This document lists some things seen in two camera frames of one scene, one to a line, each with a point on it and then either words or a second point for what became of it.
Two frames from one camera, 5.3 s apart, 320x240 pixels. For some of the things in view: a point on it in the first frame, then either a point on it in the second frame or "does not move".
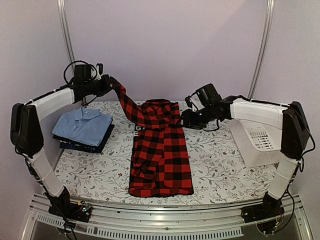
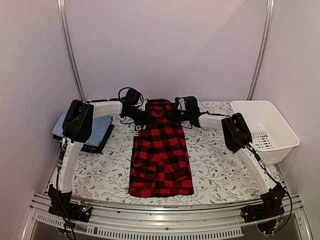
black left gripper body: (99, 89) → (139, 118)
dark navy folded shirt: (65, 143) does not move
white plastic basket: (257, 129) does not move
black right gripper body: (198, 121) → (179, 116)
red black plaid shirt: (160, 165) does not move
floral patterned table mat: (221, 173) does not move
